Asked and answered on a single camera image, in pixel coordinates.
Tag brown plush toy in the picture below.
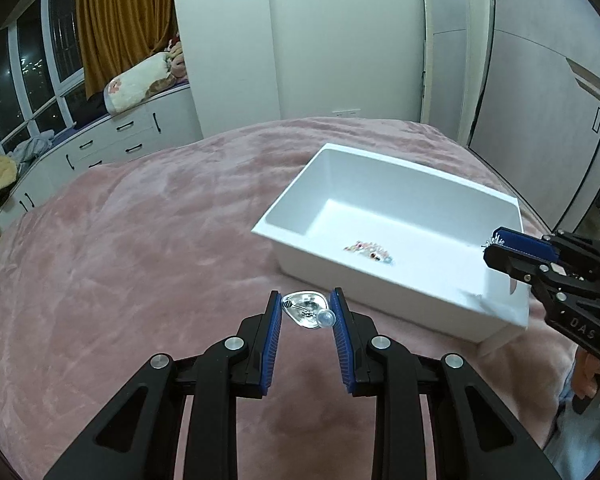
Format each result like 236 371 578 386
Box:
165 35 187 78

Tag pink plush blanket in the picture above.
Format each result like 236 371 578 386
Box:
0 116 596 480

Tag mustard curtain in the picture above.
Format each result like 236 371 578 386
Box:
75 0 173 98

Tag grey clothes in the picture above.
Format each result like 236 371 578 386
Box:
10 130 56 163

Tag white drawer cabinet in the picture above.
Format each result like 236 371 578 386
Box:
0 82 203 231

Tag person's right hand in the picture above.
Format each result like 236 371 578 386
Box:
572 347 600 402

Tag floral pillow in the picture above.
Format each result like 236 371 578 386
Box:
104 52 173 113

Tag pink beaded bracelet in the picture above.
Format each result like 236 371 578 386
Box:
343 240 396 266

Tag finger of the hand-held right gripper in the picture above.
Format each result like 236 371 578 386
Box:
484 244 557 284
496 229 561 264

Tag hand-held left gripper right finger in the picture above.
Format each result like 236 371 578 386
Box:
330 287 563 480

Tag white framed standing mirror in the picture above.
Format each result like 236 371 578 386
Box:
419 0 470 147

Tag clear plastic jewellery packet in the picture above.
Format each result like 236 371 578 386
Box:
281 290 337 332

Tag person's light blue jeans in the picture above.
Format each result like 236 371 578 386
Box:
544 390 600 471

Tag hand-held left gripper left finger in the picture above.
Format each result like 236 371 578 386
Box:
42 290 283 480

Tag dark folded clothes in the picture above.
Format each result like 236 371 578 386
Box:
75 95 111 128

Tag bay window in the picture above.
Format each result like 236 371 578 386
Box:
0 0 88 156

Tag white storage box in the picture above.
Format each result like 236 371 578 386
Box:
251 142 531 345

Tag grey wardrobe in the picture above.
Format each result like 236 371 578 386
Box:
467 0 600 233

